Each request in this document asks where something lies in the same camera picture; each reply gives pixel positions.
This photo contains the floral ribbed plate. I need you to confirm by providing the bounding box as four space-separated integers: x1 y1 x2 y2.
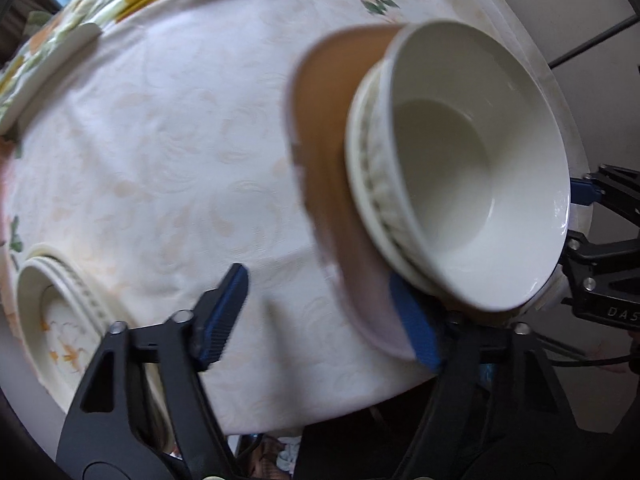
15 255 123 402

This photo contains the cream ribbed plate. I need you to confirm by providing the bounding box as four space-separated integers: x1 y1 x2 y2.
24 243 168 441

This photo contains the floral tablecloth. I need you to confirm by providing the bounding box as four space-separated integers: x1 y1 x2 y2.
0 0 596 436

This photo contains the white deep bowl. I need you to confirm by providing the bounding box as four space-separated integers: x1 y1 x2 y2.
385 19 572 313

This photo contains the black metal chair frame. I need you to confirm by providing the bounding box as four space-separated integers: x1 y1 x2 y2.
547 12 640 70

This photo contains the cream ribbed bowl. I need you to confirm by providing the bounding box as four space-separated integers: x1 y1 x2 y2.
344 60 451 297

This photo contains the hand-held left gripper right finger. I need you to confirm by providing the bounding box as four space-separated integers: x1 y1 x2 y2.
387 274 581 480

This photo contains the white plate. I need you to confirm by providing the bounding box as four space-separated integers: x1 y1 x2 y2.
0 24 102 133

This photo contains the black cable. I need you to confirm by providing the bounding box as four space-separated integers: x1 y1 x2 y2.
540 335 637 367

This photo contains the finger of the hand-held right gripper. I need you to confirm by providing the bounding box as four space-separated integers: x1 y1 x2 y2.
570 163 640 223
556 230 640 332

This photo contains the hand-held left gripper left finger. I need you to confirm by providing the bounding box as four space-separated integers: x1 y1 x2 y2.
56 263 250 480

